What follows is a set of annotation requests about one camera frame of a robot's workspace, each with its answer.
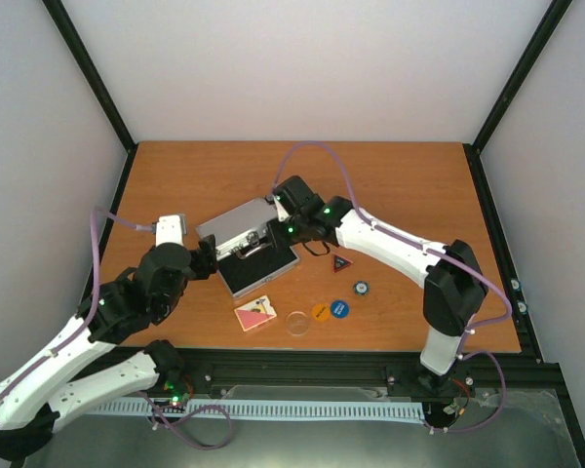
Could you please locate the aluminium poker case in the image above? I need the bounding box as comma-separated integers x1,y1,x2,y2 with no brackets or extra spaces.
196,198,299,299

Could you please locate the black aluminium frame rail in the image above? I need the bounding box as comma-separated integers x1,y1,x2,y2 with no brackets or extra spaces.
43,343,566,402

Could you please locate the orange big blind button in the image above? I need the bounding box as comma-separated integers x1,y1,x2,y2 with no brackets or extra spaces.
311,303,331,323

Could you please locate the blue small blind button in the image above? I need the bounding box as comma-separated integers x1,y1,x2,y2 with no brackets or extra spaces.
330,299,350,319

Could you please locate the light blue cable duct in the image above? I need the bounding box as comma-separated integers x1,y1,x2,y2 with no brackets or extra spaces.
85,396,427,424

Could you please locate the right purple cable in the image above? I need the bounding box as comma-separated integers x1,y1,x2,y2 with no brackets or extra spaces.
271,140,513,434

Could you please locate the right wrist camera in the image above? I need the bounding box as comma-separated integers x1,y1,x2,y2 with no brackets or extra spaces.
272,195,290,222

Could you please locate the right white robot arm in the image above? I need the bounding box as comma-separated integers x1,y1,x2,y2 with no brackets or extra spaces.
268,175,488,394

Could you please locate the pink yellow card deck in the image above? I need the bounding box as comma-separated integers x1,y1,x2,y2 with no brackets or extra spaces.
234,295,277,332

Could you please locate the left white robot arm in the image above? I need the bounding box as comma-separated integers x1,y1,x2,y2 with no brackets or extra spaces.
0,235,217,461

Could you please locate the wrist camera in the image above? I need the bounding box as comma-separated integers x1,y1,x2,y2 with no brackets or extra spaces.
153,214,187,247
272,195,290,222

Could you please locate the triangular all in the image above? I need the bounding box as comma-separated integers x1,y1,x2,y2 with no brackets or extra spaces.
331,253,353,273

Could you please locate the clear round dealer button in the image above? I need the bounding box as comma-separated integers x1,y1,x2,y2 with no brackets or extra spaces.
285,311,310,336

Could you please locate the blue green chip stack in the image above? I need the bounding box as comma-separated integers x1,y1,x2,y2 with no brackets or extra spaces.
354,281,370,295

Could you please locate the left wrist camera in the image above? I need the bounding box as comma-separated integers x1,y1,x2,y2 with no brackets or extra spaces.
153,214,187,247

